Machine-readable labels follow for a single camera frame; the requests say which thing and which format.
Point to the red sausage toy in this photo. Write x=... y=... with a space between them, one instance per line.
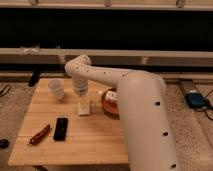
x=39 y=136

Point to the wooden table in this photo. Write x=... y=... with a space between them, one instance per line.
x=93 y=139

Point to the white paper cup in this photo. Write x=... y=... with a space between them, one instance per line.
x=56 y=87

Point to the white sponge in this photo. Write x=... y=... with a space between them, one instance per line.
x=83 y=106

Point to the black object on floor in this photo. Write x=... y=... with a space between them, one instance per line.
x=4 y=143

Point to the white box in bowl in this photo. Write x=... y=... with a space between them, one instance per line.
x=111 y=96

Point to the orange bowl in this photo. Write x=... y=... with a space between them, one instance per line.
x=109 y=107

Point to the black post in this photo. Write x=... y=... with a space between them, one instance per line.
x=35 y=76

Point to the blue device on floor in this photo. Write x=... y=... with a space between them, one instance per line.
x=195 y=100

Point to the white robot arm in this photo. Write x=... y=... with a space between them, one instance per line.
x=140 y=99

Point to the black phone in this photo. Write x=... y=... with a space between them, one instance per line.
x=60 y=129

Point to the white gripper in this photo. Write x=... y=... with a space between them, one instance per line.
x=81 y=91

